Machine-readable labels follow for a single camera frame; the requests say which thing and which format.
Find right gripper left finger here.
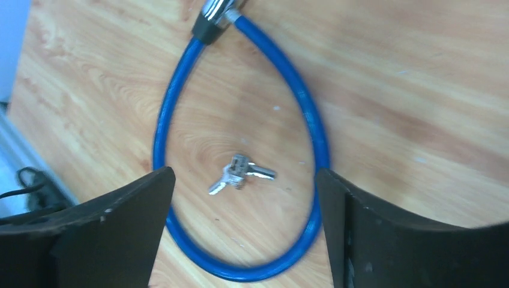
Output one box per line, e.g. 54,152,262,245
1,167,176,287

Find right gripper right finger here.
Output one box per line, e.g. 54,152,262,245
315,168,508,287

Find blue cable lock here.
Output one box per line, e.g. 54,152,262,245
152,1,330,283

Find silver small padlock keys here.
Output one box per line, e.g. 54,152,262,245
208,154,277,195

